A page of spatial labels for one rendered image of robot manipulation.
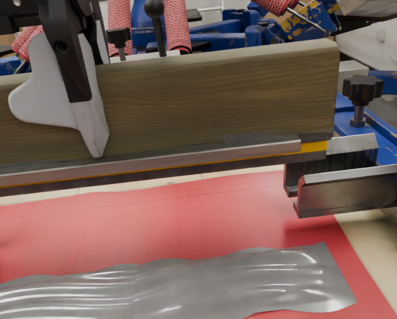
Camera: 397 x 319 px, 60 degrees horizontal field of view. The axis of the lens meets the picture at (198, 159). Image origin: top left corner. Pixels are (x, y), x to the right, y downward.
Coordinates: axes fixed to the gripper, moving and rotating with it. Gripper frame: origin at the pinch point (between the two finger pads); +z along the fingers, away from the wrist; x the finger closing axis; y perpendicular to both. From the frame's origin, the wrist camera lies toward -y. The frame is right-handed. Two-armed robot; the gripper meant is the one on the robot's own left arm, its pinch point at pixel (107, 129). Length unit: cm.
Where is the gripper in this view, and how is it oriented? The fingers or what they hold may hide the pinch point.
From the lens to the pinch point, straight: 28.7
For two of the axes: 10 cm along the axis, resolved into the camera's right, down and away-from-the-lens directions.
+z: 1.0, 8.7, 4.9
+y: -9.9, 1.2, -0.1
